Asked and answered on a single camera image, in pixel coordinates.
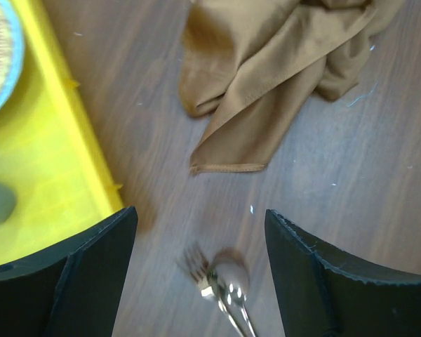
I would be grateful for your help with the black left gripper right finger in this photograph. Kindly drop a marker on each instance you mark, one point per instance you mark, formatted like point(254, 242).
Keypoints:
point(322, 290)

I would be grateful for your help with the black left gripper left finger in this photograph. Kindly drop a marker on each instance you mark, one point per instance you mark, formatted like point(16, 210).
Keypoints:
point(71, 288)

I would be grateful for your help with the brown cloth napkin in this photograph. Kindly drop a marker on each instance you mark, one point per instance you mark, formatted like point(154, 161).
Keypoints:
point(251, 65)

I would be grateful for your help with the rose gold spoon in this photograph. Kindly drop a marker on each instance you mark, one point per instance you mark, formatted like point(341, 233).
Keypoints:
point(229, 277)

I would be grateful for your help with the yellow plastic tray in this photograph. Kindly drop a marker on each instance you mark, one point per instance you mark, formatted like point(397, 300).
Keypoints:
point(49, 155)

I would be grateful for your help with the woven round coaster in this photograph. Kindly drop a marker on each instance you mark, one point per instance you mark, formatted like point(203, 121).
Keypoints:
point(12, 50)

